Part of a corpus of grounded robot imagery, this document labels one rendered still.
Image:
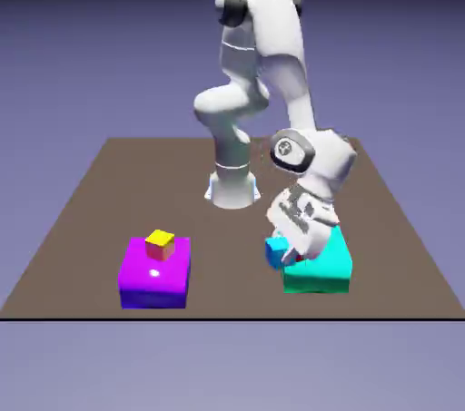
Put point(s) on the small yellow cube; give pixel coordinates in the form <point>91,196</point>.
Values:
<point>160,244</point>

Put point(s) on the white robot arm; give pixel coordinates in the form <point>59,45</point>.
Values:
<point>279,37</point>

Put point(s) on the large teal box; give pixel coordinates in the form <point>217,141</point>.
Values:
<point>323,269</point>

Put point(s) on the small red cube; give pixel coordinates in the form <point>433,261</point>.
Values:
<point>300,258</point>

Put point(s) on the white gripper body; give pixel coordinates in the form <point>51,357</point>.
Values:
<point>304,226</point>

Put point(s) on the small blue cube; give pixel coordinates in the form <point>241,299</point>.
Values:
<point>276,250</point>

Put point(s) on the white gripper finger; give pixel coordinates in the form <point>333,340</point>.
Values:
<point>288,255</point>

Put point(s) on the large magenta box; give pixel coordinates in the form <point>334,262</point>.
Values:
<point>154,278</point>

